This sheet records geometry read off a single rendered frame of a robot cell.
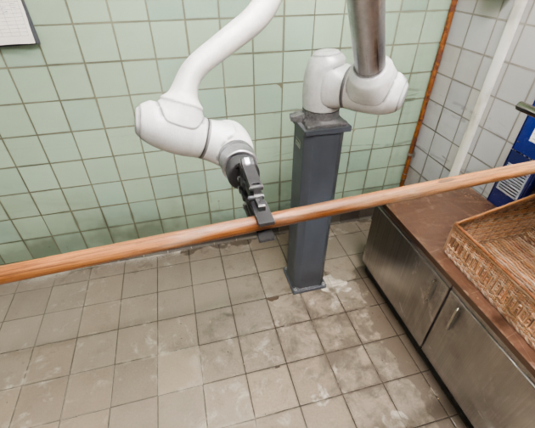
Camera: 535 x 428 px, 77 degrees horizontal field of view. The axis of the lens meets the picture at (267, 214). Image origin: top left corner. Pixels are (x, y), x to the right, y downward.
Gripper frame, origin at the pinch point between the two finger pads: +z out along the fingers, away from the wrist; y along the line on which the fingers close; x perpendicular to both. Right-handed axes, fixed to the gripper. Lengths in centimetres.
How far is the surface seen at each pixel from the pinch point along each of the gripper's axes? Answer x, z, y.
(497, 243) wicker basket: -109, -28, 58
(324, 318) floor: -46, -50, 117
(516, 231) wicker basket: -118, -29, 54
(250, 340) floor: -4, -47, 116
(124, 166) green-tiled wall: 45, -127, 52
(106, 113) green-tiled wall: 46, -127, 22
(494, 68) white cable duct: -133, -84, 3
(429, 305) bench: -79, -22, 81
